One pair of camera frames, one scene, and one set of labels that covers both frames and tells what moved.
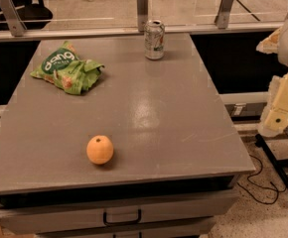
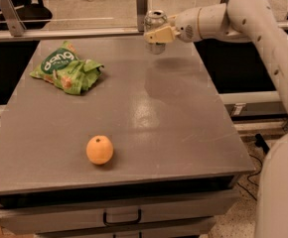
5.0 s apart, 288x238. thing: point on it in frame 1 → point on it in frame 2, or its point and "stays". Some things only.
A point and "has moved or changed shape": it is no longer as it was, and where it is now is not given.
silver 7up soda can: x=154 y=40 has moved or changed shape
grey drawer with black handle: x=26 y=217 stays
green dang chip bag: x=64 y=68 stays
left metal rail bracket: x=10 y=13 stays
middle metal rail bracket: x=142 y=7 stays
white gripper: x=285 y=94 → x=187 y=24
